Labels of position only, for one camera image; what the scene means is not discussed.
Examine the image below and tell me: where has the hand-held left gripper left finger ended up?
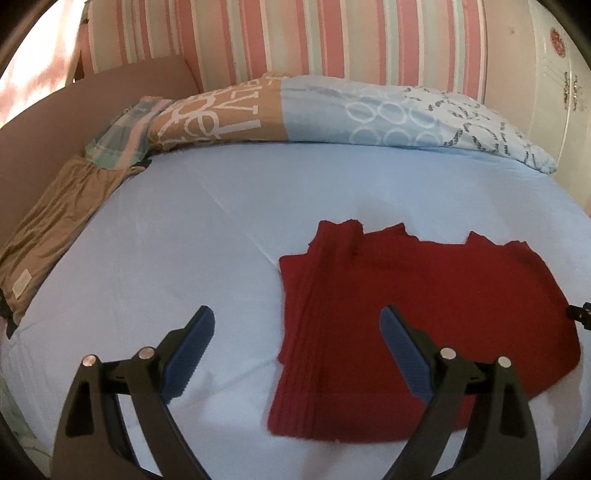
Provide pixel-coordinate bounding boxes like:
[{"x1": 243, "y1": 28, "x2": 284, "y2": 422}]
[{"x1": 52, "y1": 305, "x2": 216, "y2": 480}]

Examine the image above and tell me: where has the black cloth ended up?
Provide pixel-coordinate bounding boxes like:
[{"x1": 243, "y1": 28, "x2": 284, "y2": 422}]
[{"x1": 0, "y1": 295, "x2": 19, "y2": 340}]

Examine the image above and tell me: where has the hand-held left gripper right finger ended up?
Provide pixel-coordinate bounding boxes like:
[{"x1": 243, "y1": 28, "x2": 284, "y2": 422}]
[{"x1": 379, "y1": 305, "x2": 542, "y2": 480}]

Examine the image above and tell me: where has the patterned long pillow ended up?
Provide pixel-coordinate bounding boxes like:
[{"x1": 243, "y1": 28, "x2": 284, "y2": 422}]
[{"x1": 148, "y1": 71, "x2": 557, "y2": 175}]

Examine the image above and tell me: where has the pink curtain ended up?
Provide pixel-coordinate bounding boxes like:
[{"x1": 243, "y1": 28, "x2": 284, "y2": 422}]
[{"x1": 0, "y1": 0, "x2": 88, "y2": 130}]

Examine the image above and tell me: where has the floral patterned bedding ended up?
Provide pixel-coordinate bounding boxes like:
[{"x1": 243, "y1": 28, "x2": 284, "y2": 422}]
[{"x1": 0, "y1": 383, "x2": 51, "y2": 472}]

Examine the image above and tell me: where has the plaid pastel pillow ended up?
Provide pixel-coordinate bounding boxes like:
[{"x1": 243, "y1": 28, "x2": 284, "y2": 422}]
[{"x1": 85, "y1": 96, "x2": 174, "y2": 169}]

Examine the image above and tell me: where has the pink padded bed board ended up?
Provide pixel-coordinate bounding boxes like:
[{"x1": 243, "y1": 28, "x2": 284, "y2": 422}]
[{"x1": 0, "y1": 55, "x2": 201, "y2": 241}]

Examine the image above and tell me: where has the white wardrobe with flower decals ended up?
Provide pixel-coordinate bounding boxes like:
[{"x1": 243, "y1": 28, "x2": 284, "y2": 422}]
[{"x1": 526, "y1": 0, "x2": 591, "y2": 217}]

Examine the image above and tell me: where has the folded brown garment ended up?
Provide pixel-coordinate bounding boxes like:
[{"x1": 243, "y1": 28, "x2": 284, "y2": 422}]
[{"x1": 0, "y1": 154, "x2": 151, "y2": 324}]

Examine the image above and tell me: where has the red knit sweater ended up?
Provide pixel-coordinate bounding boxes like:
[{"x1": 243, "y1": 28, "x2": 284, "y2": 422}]
[{"x1": 268, "y1": 220, "x2": 581, "y2": 441}]

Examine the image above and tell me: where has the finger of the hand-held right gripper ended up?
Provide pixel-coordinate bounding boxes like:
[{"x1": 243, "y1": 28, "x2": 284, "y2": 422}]
[{"x1": 567, "y1": 302, "x2": 591, "y2": 330}]

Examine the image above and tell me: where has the light blue bed sheet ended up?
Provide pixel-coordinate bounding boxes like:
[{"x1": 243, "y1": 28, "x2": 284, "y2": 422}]
[{"x1": 0, "y1": 141, "x2": 591, "y2": 480}]

